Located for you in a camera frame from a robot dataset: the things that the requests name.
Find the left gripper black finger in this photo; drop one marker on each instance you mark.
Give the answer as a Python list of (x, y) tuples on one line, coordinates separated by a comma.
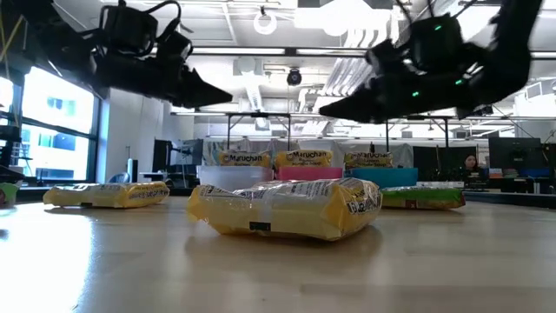
[(195, 102), (195, 82)]

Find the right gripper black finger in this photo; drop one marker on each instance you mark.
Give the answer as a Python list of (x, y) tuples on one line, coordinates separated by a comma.
[(369, 97), (369, 115)]

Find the lime chili shrimp ramen packet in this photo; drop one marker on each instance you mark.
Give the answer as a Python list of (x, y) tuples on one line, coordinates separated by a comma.
[(368, 160), (421, 199)]

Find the blue less-sodium chicken ramen packet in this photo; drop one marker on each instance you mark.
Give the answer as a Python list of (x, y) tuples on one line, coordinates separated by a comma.
[(243, 159)]

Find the yellow creamy chicken ramen packet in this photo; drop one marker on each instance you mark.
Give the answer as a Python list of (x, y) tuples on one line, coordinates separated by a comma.
[(108, 195), (304, 159), (282, 213)]

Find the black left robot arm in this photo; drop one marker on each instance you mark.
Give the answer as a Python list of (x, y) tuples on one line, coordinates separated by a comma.
[(52, 39)]

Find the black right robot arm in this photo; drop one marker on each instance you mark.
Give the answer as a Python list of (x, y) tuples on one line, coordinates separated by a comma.
[(512, 48)]

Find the long ceiling light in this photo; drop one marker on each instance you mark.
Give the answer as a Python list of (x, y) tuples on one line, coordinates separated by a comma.
[(239, 51), (330, 51)]

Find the black computer monitor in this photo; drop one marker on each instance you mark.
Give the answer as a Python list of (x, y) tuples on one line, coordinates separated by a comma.
[(514, 152), (161, 154)]

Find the blue plastic bin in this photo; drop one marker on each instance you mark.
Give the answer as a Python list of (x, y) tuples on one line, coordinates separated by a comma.
[(382, 177)]

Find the wide black screen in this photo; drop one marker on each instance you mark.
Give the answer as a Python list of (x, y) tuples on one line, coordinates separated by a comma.
[(443, 156)]

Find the person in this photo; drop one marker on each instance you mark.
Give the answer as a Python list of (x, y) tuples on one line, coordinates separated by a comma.
[(471, 163)]

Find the clear white plastic bin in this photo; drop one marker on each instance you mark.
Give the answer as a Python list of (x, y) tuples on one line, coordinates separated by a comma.
[(234, 176)]

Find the pink plastic bin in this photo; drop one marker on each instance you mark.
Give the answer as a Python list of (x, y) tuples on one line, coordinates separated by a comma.
[(308, 174)]

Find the blue office chair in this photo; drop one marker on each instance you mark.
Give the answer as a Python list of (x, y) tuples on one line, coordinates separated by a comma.
[(119, 178)]

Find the red green snack packet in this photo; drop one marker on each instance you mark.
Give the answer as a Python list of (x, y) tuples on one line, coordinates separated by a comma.
[(8, 193)]

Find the black metal gantry frame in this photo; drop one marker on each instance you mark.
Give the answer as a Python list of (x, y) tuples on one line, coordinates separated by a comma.
[(446, 135), (258, 115)]

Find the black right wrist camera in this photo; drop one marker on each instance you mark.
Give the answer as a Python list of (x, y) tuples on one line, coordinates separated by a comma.
[(434, 41)]

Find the black aluminium table frame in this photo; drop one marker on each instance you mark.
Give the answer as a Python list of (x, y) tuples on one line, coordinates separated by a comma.
[(512, 199)]

